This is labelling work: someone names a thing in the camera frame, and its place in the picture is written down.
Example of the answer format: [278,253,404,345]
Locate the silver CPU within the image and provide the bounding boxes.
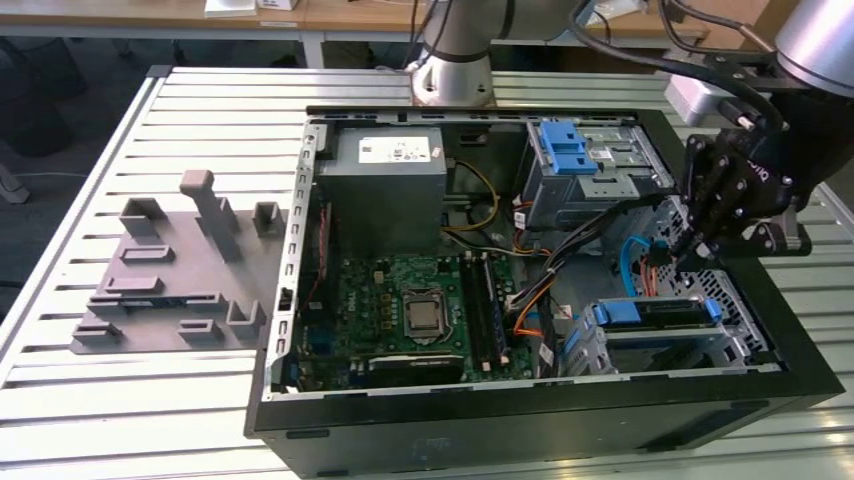
[402,299,441,334]

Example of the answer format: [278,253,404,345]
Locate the black graphics card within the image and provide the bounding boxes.
[362,352,468,386]

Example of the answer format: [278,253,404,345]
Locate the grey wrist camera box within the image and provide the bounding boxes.
[664,76,736,127]

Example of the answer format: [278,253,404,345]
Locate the wooden cabinet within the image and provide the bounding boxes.
[683,0,795,76]

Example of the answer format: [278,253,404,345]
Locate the black cable bundle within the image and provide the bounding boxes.
[505,197,668,311]

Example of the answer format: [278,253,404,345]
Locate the white plastic packet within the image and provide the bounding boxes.
[585,0,652,26]

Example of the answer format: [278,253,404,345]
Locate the grey parts rack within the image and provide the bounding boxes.
[69,168,294,356]

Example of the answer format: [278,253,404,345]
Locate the green motherboard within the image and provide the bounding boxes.
[292,252,535,389]

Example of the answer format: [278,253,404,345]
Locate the dark office chair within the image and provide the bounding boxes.
[0,37,88,157]

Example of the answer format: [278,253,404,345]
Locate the orange power wires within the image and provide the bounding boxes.
[637,257,661,301]

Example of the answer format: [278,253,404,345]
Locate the metal disk bay cage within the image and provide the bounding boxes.
[559,294,768,376]

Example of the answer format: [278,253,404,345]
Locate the yellow power wire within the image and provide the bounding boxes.
[440,158,501,234]

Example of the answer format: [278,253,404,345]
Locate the grey power supply unit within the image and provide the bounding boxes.
[312,125,448,256]

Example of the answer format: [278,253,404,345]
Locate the blue plastic drive latch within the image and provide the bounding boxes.
[540,121,601,176]

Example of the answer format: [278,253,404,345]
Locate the black PC case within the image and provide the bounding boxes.
[242,104,845,476]

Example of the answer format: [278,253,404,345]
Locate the thin red wire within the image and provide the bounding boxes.
[296,203,334,321]

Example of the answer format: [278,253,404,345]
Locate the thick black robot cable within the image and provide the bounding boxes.
[565,0,788,134]

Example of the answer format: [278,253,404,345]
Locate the CPU socket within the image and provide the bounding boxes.
[397,287,449,346]

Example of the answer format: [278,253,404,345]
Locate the hard disk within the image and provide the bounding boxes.
[591,297,720,331]

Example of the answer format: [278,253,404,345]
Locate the blue data wire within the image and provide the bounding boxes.
[617,234,659,301]

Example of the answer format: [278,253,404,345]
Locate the red black drive wire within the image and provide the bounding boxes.
[509,197,535,231]

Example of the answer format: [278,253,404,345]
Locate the slim dark circuit stick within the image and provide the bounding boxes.
[122,298,218,308]

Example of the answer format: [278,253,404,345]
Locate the RAM stick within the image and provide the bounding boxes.
[484,254,512,369]

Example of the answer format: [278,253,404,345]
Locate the white stand foot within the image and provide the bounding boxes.
[0,159,31,204]

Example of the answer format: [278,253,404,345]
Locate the wooden desk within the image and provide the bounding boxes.
[0,0,712,69]

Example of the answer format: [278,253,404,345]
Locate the orange yellow wire bundle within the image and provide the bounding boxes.
[509,292,559,344]

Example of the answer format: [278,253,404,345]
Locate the metal optical drive cage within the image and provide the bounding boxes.
[519,119,675,231]

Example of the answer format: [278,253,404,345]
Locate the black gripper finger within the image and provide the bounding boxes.
[704,218,813,261]
[668,132,733,272]

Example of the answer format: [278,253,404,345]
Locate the black RAM slot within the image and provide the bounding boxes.
[461,253,493,372]

